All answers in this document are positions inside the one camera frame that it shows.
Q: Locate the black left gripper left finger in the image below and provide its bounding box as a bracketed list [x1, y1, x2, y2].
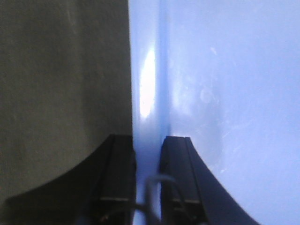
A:
[4, 135, 136, 225]

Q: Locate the blue plastic tray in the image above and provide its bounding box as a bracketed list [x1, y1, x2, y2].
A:
[128, 0, 300, 225]

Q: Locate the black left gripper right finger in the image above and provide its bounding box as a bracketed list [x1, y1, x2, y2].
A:
[159, 136, 258, 225]

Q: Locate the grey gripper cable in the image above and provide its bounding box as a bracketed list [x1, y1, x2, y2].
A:
[131, 174, 186, 225]

